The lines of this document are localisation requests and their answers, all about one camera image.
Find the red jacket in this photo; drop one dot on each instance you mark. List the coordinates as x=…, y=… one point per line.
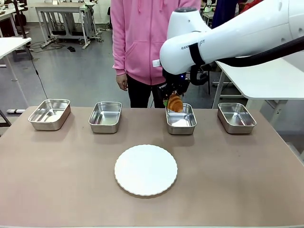
x=247, y=2

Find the golden brown croissant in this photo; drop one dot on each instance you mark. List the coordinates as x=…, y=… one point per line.
x=175, y=104

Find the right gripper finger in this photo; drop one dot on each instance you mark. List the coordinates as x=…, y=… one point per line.
x=165, y=102
x=178, y=92

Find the small white table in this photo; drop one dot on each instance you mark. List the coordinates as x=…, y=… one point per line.
x=12, y=44

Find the blue cloth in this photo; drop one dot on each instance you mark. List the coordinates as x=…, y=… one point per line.
x=221, y=16

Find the pink zip hoodie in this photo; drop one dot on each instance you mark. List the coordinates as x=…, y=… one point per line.
x=140, y=35

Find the white scalloped round plate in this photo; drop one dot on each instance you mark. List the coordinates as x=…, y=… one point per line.
x=146, y=169

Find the black folding chair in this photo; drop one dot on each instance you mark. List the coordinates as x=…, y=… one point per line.
x=209, y=83

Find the black trousers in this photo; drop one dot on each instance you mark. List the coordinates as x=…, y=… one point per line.
x=140, y=95

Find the wide steel rectangular container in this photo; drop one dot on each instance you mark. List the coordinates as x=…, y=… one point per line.
x=48, y=111

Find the thick black stand pole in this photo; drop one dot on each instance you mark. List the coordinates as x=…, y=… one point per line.
x=21, y=21

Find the large white table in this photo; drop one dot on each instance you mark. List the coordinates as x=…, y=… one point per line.
x=273, y=79

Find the person right forearm pink sleeve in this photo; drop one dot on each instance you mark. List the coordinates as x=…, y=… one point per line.
x=120, y=57

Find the person right hand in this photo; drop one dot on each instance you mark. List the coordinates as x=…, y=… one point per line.
x=122, y=82

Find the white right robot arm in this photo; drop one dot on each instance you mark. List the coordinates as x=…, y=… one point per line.
x=237, y=31

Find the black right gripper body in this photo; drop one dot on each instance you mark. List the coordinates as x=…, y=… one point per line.
x=174, y=86

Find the grey metal desk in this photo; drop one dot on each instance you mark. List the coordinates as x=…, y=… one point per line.
x=59, y=8

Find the small black floor object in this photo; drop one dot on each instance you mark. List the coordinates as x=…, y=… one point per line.
x=71, y=49

